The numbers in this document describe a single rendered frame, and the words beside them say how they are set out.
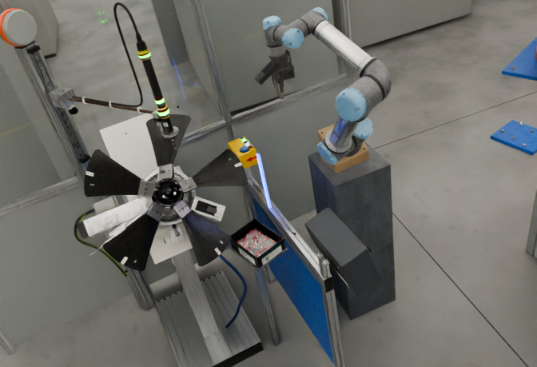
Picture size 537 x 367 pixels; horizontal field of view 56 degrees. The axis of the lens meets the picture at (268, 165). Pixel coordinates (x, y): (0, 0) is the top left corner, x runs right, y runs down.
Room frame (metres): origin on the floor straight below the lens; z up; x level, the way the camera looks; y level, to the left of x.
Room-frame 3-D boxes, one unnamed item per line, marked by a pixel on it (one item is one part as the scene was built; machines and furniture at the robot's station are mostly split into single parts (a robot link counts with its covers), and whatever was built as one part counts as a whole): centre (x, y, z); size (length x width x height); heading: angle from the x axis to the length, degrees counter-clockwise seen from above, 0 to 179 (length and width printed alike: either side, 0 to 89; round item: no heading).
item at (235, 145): (2.23, 0.12, 1.02); 0.16 x 0.10 x 0.11; 18
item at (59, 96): (2.22, 0.87, 1.55); 0.10 x 0.07 x 0.08; 53
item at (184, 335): (1.99, 0.56, 0.04); 0.62 x 0.46 x 0.08; 18
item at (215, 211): (1.89, 0.33, 0.98); 0.20 x 0.16 x 0.20; 18
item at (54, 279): (2.53, 0.59, 0.50); 2.59 x 0.03 x 0.91; 108
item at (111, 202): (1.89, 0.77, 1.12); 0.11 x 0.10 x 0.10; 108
